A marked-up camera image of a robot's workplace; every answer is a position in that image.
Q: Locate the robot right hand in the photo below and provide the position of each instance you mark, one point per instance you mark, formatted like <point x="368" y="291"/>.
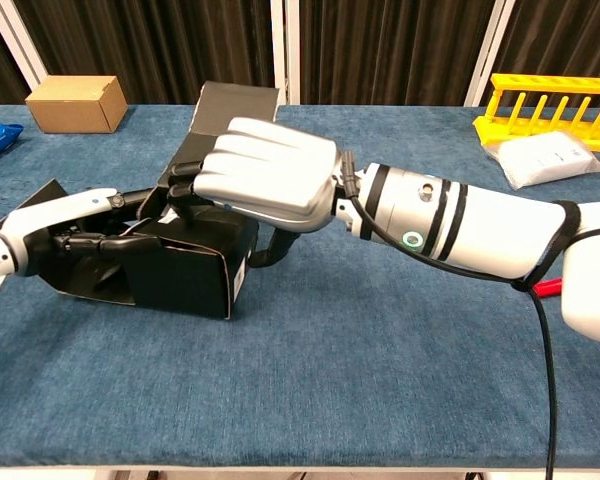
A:
<point x="270" y="170"/>

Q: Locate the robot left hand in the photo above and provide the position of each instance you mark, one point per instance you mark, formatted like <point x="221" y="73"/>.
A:
<point x="55" y="210"/>

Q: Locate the black cardboard box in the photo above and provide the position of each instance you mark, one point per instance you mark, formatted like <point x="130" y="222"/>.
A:
<point x="190" y="280"/>

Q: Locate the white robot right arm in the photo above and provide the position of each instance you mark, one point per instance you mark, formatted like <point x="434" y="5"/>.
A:
<point x="480" y="225"/>

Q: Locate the brown cardboard box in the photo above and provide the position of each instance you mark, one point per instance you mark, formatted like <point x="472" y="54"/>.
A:
<point x="75" y="105"/>

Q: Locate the white packet in clear bag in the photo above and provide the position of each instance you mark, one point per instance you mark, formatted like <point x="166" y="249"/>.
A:
<point x="545" y="160"/>

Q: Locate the yellow test tube rack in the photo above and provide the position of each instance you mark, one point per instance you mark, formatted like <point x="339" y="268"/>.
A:
<point x="545" y="85"/>

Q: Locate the red-capped green marker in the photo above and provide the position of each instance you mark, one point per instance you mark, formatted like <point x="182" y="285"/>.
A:
<point x="550" y="288"/>

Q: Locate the grey aluminium profile rail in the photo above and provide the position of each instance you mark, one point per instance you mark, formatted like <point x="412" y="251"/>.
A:
<point x="486" y="55"/>
<point x="16" y="42"/>
<point x="278" y="50"/>

